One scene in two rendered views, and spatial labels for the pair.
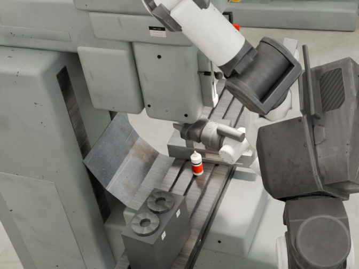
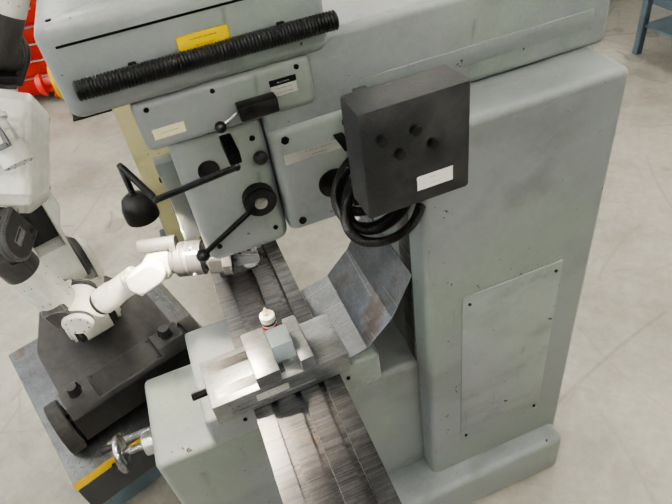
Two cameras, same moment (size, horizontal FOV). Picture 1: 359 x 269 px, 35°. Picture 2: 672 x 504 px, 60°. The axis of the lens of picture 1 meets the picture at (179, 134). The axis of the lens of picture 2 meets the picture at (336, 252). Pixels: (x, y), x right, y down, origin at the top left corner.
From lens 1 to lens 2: 2.67 m
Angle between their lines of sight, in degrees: 91
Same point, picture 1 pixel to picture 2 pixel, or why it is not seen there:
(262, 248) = (184, 376)
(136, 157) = (368, 303)
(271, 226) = (188, 407)
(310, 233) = not seen: outside the picture
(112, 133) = (388, 259)
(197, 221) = (225, 289)
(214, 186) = (237, 331)
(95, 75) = not seen: hidden behind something
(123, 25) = not seen: hidden behind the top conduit
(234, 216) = (209, 345)
